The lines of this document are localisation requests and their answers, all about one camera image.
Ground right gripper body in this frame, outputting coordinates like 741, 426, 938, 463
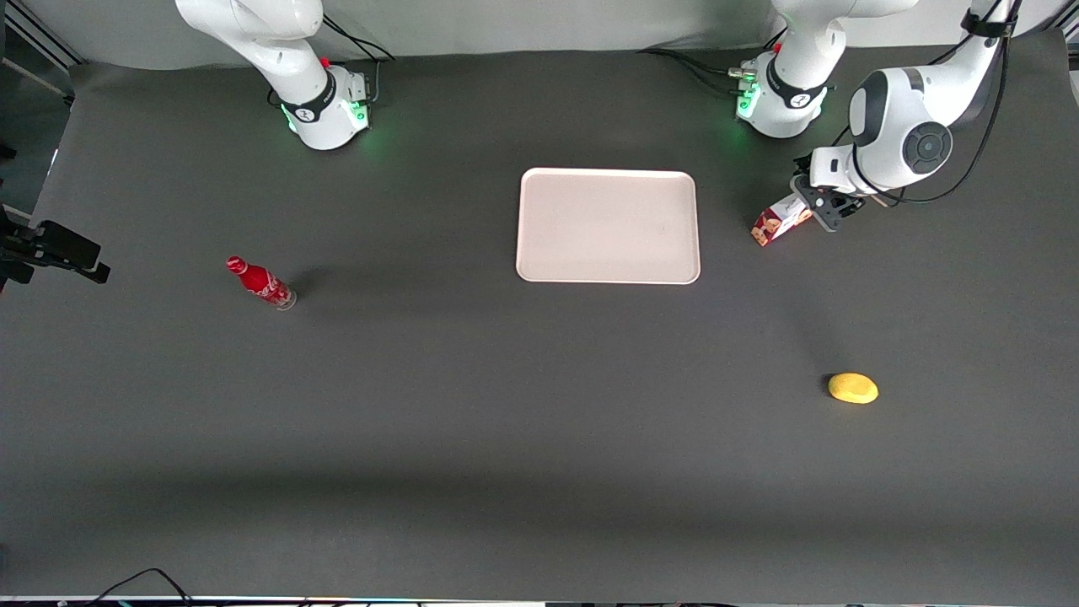
0, 207, 41, 293

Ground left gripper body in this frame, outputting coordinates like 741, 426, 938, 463
797, 145, 864, 208

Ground red cookie box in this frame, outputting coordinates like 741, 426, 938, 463
750, 193, 815, 248

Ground pale pink rectangular tray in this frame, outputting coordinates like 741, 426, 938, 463
515, 167, 702, 286

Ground yellow lemon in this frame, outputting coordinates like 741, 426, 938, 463
827, 372, 880, 406

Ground red cola bottle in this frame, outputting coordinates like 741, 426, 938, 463
225, 255, 298, 311

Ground dark grey table cloth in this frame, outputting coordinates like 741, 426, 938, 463
0, 30, 1079, 604

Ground black cables at left arm base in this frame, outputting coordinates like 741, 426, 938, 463
637, 46, 757, 99

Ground black cables at arm base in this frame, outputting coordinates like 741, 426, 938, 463
268, 14, 396, 107
637, 46, 757, 99

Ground aluminium frame profile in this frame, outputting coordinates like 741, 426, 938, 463
0, 0, 87, 106

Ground black cable at table edge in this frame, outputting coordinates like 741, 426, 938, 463
88, 567, 196, 607

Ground black cables at right arm base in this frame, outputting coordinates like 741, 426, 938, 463
268, 14, 396, 107

